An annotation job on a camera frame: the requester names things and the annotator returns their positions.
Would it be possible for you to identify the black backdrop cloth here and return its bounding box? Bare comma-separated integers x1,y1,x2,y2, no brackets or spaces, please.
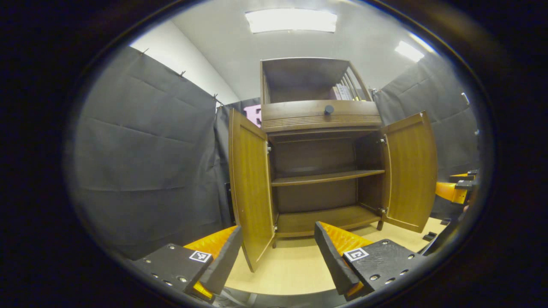
64,45,480,259

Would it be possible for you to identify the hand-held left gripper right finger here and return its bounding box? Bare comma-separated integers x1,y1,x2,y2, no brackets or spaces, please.
314,221,424,300

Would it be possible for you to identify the wooden shoe cabinet door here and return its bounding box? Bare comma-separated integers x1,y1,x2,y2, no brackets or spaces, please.
228,108,277,273
380,111,438,234

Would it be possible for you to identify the large ceiling light panel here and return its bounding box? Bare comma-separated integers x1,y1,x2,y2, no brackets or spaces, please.
245,9,338,34

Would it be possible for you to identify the wooden cabinet inner shelf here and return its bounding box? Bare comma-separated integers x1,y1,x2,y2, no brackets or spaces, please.
271,169,386,187

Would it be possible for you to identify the row of thin books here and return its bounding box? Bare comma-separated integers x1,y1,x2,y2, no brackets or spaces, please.
329,83,369,101

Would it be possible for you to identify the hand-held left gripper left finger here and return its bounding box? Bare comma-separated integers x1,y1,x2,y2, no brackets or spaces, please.
131,225,243,302

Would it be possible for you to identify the wooden double-door shoe cabinet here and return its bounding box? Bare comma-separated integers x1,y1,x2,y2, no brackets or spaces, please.
260,57,386,249

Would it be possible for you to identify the small ceiling light panel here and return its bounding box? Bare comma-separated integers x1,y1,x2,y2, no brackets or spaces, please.
394,41,425,62

